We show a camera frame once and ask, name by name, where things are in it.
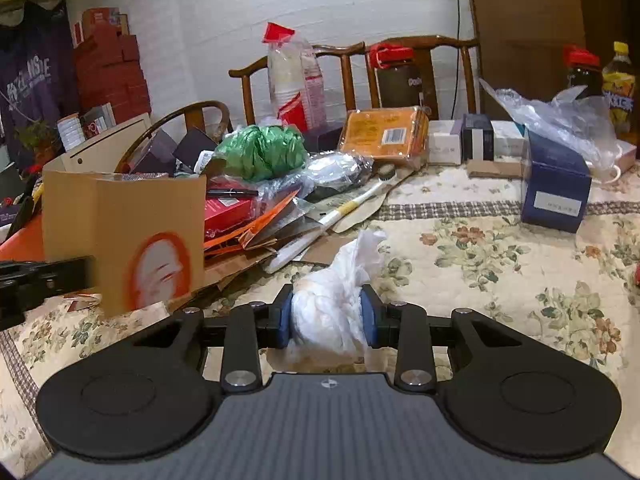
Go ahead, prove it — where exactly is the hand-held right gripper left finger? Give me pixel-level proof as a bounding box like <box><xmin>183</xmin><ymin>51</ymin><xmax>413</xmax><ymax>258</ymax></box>
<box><xmin>131</xmin><ymin>284</ymin><xmax>295</xmax><ymax>394</ymax></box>

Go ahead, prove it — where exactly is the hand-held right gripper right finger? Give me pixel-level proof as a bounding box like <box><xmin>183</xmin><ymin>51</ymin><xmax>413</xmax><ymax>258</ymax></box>
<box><xmin>360</xmin><ymin>284</ymin><xmax>524</xmax><ymax>394</ymax></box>

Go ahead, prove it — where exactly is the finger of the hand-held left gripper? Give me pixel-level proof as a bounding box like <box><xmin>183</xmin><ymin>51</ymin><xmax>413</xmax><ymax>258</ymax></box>
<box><xmin>0</xmin><ymin>256</ymin><xmax>96</xmax><ymax>302</ymax></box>

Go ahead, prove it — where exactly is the white plastic bag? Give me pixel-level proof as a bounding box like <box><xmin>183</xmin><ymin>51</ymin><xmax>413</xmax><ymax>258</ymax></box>
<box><xmin>290</xmin><ymin>230</ymin><xmax>389</xmax><ymax>357</ymax></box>

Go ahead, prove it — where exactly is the brown cardboard box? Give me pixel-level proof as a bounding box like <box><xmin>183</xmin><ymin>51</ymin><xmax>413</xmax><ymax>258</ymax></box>
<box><xmin>42</xmin><ymin>170</ymin><xmax>207</xmax><ymax>317</ymax></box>

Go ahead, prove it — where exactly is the floral cloth covered desktop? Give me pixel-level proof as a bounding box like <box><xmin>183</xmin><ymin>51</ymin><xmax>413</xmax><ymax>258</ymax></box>
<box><xmin>0</xmin><ymin>160</ymin><xmax>640</xmax><ymax>480</ymax></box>

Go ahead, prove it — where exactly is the salmon pink plastic basin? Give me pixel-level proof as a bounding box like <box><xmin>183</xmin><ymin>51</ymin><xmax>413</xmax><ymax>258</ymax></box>
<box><xmin>0</xmin><ymin>214</ymin><xmax>44</xmax><ymax>262</ymax></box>

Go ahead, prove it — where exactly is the flat cardboard sheet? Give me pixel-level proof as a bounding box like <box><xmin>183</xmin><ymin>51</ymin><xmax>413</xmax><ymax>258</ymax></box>
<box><xmin>204</xmin><ymin>231</ymin><xmax>352</xmax><ymax>292</ymax></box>

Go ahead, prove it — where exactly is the orange flat bag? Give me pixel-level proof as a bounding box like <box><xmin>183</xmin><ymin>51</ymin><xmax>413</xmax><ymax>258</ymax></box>
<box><xmin>201</xmin><ymin>191</ymin><xmax>297</xmax><ymax>257</ymax></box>

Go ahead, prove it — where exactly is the white toothbrush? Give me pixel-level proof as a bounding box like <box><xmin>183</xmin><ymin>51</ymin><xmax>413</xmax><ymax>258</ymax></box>
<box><xmin>264</xmin><ymin>166</ymin><xmax>397</xmax><ymax>275</ymax></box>

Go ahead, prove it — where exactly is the red flat box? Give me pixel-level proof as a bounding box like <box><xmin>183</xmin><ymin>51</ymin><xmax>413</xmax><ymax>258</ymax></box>
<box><xmin>203</xmin><ymin>194</ymin><xmax>262</xmax><ymax>234</ymax></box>

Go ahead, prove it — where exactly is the small plant in red pot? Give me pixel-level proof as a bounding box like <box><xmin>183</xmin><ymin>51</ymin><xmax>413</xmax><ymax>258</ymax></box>
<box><xmin>14</xmin><ymin>119</ymin><xmax>59</xmax><ymax>167</ymax></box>

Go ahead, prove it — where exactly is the black pen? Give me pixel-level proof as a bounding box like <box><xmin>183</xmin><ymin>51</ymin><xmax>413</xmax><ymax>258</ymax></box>
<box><xmin>205</xmin><ymin>187</ymin><xmax>261</xmax><ymax>199</ymax></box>

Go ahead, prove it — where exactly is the long white box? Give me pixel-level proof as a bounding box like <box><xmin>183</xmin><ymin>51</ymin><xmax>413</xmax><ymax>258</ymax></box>
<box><xmin>46</xmin><ymin>111</ymin><xmax>152</xmax><ymax>172</ymax></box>

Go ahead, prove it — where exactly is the clear silvery plastic bag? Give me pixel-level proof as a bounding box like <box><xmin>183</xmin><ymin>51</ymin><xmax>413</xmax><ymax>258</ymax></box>
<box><xmin>279</xmin><ymin>151</ymin><xmax>374</xmax><ymax>202</ymax></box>

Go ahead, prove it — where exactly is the small red and white box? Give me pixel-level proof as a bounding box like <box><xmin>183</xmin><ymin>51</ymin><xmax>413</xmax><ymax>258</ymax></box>
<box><xmin>81</xmin><ymin>103</ymin><xmax>118</xmax><ymax>139</ymax></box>

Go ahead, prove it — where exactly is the green plastic bag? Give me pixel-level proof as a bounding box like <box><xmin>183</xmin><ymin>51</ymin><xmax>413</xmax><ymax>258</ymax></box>
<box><xmin>214</xmin><ymin>123</ymin><xmax>309</xmax><ymax>184</ymax></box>

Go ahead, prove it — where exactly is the dark purple box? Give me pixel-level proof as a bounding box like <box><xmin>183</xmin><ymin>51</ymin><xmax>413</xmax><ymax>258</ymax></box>
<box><xmin>174</xmin><ymin>127</ymin><xmax>219</xmax><ymax>172</ymax></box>
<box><xmin>304</xmin><ymin>121</ymin><xmax>347</xmax><ymax>154</ymax></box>

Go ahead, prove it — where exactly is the orange packet with label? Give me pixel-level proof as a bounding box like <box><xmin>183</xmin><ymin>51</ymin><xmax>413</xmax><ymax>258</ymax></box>
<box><xmin>338</xmin><ymin>105</ymin><xmax>431</xmax><ymax>164</ymax></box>

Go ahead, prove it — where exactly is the white carton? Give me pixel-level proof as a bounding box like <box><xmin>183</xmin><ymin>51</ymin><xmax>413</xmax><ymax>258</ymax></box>
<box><xmin>491</xmin><ymin>119</ymin><xmax>529</xmax><ymax>159</ymax></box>
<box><xmin>426</xmin><ymin>119</ymin><xmax>464</xmax><ymax>167</ymax></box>

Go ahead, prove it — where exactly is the round-backed wooden chair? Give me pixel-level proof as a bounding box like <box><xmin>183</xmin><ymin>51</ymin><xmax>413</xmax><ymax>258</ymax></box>
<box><xmin>114</xmin><ymin>100</ymin><xmax>234</xmax><ymax>172</ymax></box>

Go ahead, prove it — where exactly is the purple printed hanging cloth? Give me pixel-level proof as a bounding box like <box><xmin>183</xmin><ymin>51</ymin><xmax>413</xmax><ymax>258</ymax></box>
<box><xmin>0</xmin><ymin>0</ymin><xmax>82</xmax><ymax>162</ymax></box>

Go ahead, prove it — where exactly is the stack of red boxes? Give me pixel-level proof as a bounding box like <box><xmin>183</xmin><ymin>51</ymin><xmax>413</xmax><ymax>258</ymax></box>
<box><xmin>71</xmin><ymin>6</ymin><xmax>154</xmax><ymax>127</ymax></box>

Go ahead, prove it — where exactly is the black carton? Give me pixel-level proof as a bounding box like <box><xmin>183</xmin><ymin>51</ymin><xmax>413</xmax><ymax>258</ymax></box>
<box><xmin>460</xmin><ymin>113</ymin><xmax>497</xmax><ymax>162</ymax></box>

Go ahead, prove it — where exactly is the navy box with white label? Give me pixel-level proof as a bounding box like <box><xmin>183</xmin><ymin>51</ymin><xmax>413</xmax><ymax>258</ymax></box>
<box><xmin>519</xmin><ymin>129</ymin><xmax>593</xmax><ymax>234</ymax></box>

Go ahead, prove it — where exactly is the bag of paper cups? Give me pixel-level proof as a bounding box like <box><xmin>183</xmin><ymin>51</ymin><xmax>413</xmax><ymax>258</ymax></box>
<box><xmin>261</xmin><ymin>21</ymin><xmax>329</xmax><ymax>132</ymax></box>

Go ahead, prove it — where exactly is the brown jar with red lid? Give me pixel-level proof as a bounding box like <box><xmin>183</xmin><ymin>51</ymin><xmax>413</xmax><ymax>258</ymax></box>
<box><xmin>367</xmin><ymin>41</ymin><xmax>424</xmax><ymax>110</ymax></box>
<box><xmin>561</xmin><ymin>44</ymin><xmax>604</xmax><ymax>102</ymax></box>

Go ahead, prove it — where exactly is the large clear plastic bag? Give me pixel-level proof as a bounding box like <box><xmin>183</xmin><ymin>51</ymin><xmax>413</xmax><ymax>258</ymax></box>
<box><xmin>479</xmin><ymin>76</ymin><xmax>622</xmax><ymax>172</ymax></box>

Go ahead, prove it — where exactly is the yellow capped drink bottle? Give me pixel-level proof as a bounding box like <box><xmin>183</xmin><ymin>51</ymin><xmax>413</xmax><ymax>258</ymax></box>
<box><xmin>601</xmin><ymin>41</ymin><xmax>638</xmax><ymax>137</ymax></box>

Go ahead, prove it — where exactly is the large brown board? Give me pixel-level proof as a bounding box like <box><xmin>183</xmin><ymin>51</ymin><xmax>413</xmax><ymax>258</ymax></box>
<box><xmin>459</xmin><ymin>0</ymin><xmax>587</xmax><ymax>62</ymax></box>

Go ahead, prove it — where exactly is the black cable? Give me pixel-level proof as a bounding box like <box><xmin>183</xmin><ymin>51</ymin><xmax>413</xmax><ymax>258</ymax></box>
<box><xmin>451</xmin><ymin>0</ymin><xmax>482</xmax><ymax>122</ymax></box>

